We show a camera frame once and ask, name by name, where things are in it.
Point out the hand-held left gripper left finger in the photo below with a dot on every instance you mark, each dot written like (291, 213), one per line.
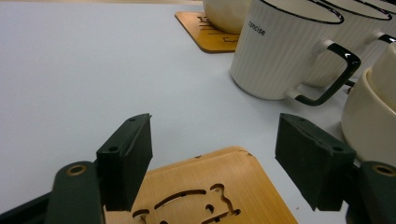
(124, 161)

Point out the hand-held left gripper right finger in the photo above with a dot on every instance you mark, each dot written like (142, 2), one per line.
(314, 161)

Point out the square wooden cutout coaster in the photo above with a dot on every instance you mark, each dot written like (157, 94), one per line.
(205, 37)
(202, 174)

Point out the cream ceramic bowl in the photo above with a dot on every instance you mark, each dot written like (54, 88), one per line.
(364, 130)
(386, 81)
(224, 15)

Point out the white table mat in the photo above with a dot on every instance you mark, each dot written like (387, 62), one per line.
(77, 77)

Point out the white ribbed black-rimmed mug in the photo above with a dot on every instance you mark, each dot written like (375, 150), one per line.
(358, 34)
(393, 25)
(274, 62)

